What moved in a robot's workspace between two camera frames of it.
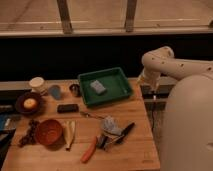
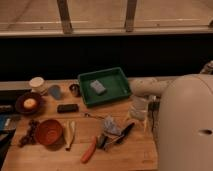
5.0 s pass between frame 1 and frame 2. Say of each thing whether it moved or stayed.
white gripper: moved
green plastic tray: stayed
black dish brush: stayed
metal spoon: stayed
